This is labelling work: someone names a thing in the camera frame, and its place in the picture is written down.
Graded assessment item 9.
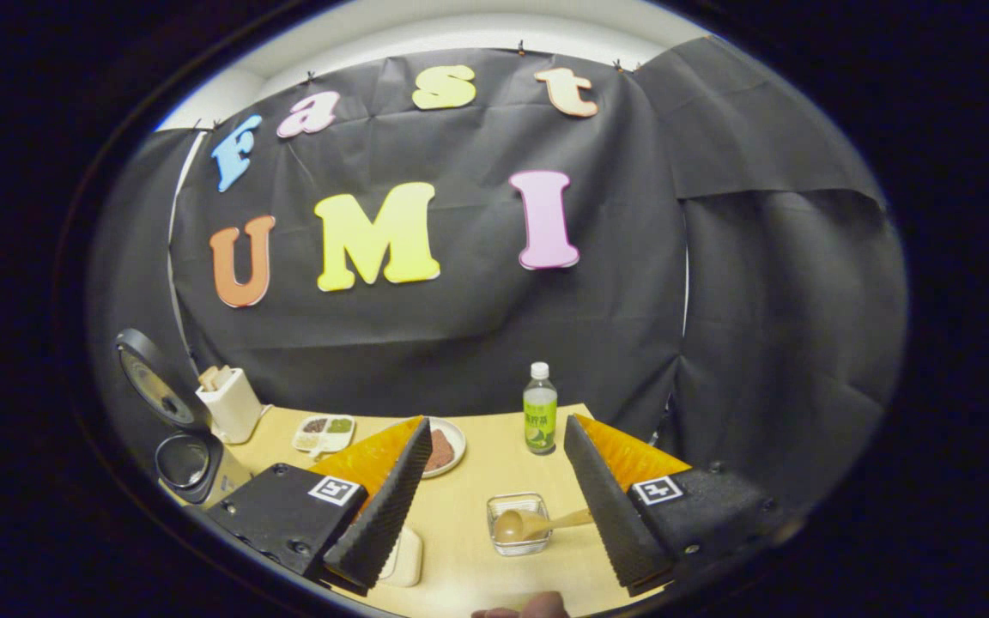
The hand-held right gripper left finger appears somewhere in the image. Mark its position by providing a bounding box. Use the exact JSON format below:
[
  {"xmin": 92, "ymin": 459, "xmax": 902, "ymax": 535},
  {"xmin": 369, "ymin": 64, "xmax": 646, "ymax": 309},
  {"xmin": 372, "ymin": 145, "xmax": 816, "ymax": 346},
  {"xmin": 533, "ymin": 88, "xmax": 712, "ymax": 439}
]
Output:
[{"xmin": 205, "ymin": 416, "xmax": 434, "ymax": 596}]

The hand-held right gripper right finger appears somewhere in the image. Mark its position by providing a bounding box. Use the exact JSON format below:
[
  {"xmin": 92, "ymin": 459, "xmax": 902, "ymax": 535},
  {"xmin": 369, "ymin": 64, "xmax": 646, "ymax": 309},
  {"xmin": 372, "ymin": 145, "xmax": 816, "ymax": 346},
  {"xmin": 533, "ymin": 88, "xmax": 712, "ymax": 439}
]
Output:
[{"xmin": 563, "ymin": 414, "xmax": 792, "ymax": 598}]

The clear box of rice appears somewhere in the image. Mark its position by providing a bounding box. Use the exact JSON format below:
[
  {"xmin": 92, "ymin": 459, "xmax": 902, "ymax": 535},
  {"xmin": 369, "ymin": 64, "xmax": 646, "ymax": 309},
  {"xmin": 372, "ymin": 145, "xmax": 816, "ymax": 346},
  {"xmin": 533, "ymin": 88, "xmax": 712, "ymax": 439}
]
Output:
[{"xmin": 377, "ymin": 525, "xmax": 424, "ymax": 589}]

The clear chopstick holder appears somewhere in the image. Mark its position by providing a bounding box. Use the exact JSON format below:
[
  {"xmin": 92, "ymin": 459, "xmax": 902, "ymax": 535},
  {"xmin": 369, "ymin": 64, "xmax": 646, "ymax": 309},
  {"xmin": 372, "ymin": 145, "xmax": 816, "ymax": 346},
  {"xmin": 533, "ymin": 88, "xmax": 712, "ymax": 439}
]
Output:
[{"xmin": 486, "ymin": 492, "xmax": 554, "ymax": 558}]

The wooden spoon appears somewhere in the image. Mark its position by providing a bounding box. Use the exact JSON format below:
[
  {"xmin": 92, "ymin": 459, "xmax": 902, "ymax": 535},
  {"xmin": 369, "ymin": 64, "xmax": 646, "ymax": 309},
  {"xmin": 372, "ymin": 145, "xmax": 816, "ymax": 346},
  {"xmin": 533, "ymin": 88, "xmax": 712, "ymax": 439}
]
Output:
[{"xmin": 493, "ymin": 508, "xmax": 596, "ymax": 544}]

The dark grey rice cooker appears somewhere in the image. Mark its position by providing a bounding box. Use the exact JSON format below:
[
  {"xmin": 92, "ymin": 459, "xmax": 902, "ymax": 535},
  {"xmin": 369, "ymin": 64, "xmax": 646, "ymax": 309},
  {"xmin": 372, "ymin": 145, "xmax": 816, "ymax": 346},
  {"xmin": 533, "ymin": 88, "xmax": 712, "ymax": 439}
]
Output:
[{"xmin": 114, "ymin": 328, "xmax": 252, "ymax": 507}]

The brown meat piece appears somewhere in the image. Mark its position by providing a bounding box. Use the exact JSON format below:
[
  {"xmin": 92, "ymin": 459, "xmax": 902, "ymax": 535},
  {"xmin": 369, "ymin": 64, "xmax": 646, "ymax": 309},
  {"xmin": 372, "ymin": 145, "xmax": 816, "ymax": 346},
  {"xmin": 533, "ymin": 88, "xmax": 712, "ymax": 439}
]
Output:
[{"xmin": 426, "ymin": 427, "xmax": 457, "ymax": 472}]

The white round plate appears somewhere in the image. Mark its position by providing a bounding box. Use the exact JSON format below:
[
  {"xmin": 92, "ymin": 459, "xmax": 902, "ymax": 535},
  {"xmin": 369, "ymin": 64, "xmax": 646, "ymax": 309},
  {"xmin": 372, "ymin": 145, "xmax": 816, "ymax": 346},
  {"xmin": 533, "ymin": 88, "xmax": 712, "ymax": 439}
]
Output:
[{"xmin": 422, "ymin": 418, "xmax": 468, "ymax": 480}]

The white divided bean dish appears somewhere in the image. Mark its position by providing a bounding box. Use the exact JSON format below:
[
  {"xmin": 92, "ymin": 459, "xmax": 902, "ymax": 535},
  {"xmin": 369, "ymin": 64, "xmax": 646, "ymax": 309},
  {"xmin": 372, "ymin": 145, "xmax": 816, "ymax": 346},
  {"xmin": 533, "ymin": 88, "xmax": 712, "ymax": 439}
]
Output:
[{"xmin": 292, "ymin": 415, "xmax": 357, "ymax": 459}]

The green drink bottle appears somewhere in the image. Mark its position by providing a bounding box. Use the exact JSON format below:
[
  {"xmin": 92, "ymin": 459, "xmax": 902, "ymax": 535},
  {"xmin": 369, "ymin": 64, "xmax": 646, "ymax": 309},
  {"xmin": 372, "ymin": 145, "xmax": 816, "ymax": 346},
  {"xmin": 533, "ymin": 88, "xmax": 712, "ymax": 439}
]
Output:
[{"xmin": 523, "ymin": 361, "xmax": 559, "ymax": 456}]

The black backdrop cloth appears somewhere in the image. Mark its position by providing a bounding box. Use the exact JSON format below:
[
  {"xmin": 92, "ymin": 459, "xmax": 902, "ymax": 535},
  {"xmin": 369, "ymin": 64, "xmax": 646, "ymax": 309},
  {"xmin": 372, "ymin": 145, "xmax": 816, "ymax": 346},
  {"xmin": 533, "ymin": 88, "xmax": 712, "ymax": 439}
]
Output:
[{"xmin": 87, "ymin": 36, "xmax": 907, "ymax": 516}]

